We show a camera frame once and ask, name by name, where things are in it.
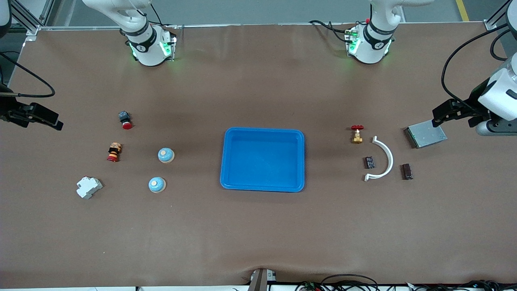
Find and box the blue plastic tray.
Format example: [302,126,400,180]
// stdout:
[220,127,305,193]

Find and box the grey metal box module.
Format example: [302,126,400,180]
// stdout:
[404,119,448,149]

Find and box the white circuit breaker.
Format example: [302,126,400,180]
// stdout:
[76,176,103,200]

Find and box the table cover mat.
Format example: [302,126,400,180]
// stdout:
[0,22,517,288]

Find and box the white curved plastic bracket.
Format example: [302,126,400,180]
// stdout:
[364,136,394,181]

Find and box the aluminium frame corner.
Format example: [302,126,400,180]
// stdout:
[485,0,511,31]
[8,0,55,37]

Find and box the black arm base cable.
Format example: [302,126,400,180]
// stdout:
[309,19,356,43]

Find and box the black floor cable bundle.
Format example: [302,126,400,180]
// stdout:
[295,274,517,291]

